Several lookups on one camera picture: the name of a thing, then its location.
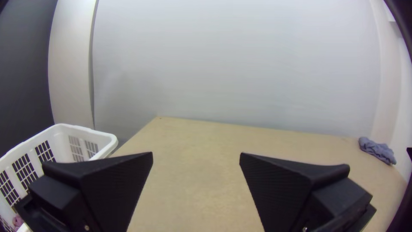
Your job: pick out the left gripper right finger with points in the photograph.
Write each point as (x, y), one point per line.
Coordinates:
(289, 190)

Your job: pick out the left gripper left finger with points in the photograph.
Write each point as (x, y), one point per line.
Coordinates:
(96, 190)

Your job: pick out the blue-grey t-shirt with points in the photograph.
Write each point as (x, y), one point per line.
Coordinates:
(376, 149)

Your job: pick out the white laundry basket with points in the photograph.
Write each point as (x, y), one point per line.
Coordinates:
(64, 141)

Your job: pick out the heap of clothes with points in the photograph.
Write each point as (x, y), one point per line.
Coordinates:
(17, 221)

